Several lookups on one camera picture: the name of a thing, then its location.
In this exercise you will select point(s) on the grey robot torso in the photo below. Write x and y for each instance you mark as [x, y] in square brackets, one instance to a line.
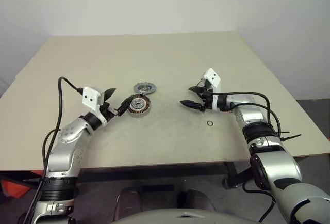
[154, 217]

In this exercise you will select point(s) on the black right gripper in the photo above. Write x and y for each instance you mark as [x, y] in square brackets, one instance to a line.
[206, 96]

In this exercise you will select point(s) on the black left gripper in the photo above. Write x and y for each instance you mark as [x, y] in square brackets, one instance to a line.
[105, 110]

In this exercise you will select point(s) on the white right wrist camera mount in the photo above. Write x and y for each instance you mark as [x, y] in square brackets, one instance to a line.
[212, 77]

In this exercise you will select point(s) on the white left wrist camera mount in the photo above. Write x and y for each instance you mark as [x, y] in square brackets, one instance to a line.
[90, 96]

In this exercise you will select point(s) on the grey motor rotor cover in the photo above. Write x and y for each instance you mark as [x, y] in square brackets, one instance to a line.
[144, 88]

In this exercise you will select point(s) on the red fabric object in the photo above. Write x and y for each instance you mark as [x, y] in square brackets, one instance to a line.
[15, 186]

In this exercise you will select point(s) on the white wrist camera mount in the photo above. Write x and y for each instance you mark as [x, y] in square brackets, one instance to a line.
[90, 96]
[212, 77]

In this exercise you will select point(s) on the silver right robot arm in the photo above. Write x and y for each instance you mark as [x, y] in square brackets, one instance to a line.
[278, 164]

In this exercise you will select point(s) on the motor stator with copper windings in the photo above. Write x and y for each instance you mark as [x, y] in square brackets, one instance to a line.
[144, 109]

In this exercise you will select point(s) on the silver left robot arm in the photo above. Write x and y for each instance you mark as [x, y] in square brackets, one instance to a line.
[64, 151]

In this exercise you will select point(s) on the dark rounded shape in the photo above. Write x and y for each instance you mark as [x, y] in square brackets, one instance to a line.
[129, 200]
[196, 199]

